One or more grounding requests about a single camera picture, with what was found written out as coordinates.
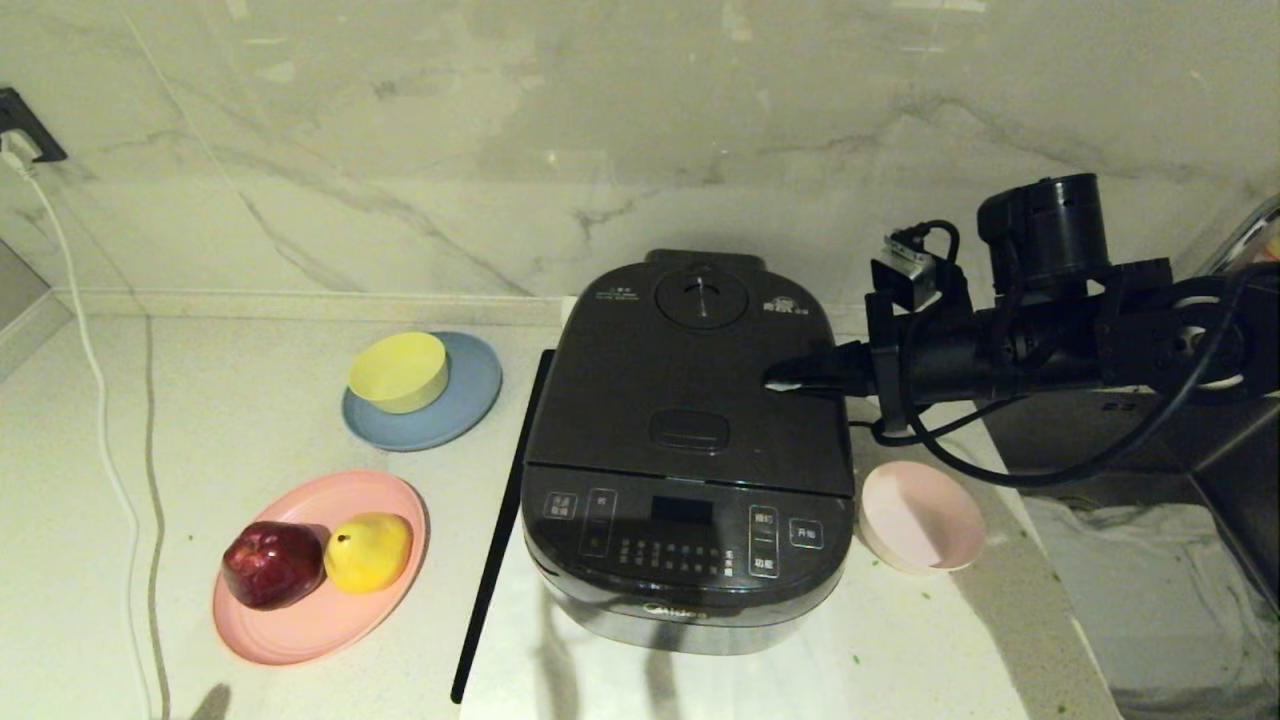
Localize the black rice cooker lid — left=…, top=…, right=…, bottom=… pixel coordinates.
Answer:
left=524, top=248, right=857, bottom=499

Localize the white power cable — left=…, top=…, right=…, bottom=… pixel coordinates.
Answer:
left=0, top=135, right=167, bottom=720

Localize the chrome faucet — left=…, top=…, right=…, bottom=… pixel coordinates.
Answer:
left=1205, top=195, right=1280, bottom=276

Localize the red apple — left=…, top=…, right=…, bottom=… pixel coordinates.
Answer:
left=221, top=520, right=330, bottom=612

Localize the white cloth in sink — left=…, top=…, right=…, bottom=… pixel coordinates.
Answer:
left=1025, top=495, right=1280, bottom=706

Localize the yellow pear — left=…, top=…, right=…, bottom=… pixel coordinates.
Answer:
left=322, top=511, right=414, bottom=597

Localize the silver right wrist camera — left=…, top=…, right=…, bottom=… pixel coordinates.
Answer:
left=870, top=228, right=947, bottom=311

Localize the pink plate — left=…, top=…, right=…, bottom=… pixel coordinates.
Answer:
left=211, top=469, right=430, bottom=669

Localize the black tray edge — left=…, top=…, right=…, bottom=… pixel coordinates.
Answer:
left=449, top=347, right=556, bottom=707

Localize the pale pink bowl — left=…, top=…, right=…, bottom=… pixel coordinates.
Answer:
left=858, top=460, right=988, bottom=576

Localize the stainless steel sink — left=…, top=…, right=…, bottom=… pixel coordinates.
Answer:
left=980, top=385, right=1280, bottom=720

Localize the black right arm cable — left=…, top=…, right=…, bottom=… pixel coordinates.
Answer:
left=868, top=220, right=1280, bottom=491

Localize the yellow bowl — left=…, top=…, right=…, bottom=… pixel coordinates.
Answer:
left=346, top=331, right=450, bottom=415

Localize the blue plate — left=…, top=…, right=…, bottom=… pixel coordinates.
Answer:
left=341, top=330, right=504, bottom=453

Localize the black wall socket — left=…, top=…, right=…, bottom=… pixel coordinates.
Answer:
left=0, top=87, right=68, bottom=166

